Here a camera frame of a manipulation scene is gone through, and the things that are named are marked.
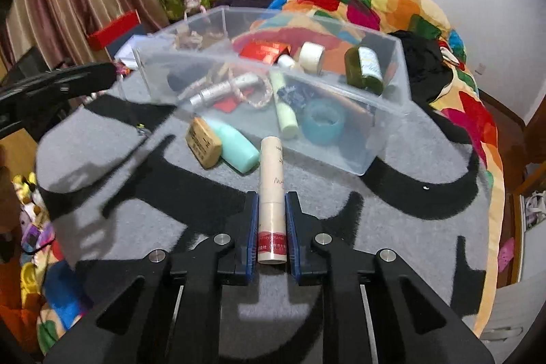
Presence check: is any pink bunny toy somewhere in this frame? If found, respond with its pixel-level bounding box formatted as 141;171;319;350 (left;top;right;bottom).
183;0;206;20

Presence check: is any wooden shelf cabinet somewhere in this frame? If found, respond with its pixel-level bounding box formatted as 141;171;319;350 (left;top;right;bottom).
511;98;545;283

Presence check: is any white decorated pen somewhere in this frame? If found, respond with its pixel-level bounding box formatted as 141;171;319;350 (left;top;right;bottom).
177;74;216;103

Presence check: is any purple spray bottle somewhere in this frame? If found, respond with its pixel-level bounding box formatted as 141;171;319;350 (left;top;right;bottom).
167;63;210;94

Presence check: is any clear plastic storage box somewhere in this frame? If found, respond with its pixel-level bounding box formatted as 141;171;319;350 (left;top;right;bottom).
133;8;411;175

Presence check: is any pink braided bracelet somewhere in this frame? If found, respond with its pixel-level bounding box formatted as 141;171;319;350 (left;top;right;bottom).
228;66;274;110

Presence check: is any blue white booklet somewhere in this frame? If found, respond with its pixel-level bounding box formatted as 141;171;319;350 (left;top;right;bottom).
114;35;148;69

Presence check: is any black clothes pile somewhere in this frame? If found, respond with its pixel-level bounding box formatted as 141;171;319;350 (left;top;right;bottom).
390;30;454;103

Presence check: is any mint green bottle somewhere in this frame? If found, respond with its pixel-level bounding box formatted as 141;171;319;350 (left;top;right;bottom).
205;118;260;175

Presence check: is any dark green glass bottle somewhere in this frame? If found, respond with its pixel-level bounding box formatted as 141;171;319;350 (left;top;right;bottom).
344;46;384;96

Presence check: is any red packet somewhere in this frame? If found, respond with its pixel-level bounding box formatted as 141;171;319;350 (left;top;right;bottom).
213;39;293;114

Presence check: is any colourful patchwork duvet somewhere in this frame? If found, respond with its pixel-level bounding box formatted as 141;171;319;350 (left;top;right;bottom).
268;0;504;334

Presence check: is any large tan eraser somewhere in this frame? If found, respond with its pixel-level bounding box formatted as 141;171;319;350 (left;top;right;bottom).
185;117;222;169

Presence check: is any pink croc shoe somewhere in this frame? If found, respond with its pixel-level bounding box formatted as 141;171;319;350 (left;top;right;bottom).
498;237;516;274

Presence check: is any teal tape roll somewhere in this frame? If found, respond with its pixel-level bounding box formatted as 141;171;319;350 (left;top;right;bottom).
302;99;346;146

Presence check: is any grey black blanket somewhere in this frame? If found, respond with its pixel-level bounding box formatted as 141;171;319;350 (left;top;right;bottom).
36;76;492;363

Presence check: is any white ointment tube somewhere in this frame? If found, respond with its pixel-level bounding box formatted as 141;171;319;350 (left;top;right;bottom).
189;73;260;107

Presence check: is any beige tube red band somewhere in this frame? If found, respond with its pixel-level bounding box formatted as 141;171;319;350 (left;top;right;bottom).
257;137;288;264

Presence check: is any beige cosmetic tube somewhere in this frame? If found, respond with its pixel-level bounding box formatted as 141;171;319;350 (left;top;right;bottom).
276;54;304;73

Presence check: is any white bandage roll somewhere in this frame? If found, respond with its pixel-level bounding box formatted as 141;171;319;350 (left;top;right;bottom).
298;42;325;76

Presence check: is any red box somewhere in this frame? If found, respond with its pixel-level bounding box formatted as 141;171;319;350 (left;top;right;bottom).
87;10;141;51

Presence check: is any pale green stick tube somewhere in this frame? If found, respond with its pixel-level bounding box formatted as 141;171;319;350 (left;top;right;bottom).
269;71;299;140

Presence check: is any blue Max staples box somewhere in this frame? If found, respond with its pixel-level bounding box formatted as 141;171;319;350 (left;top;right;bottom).
277;83;316;112

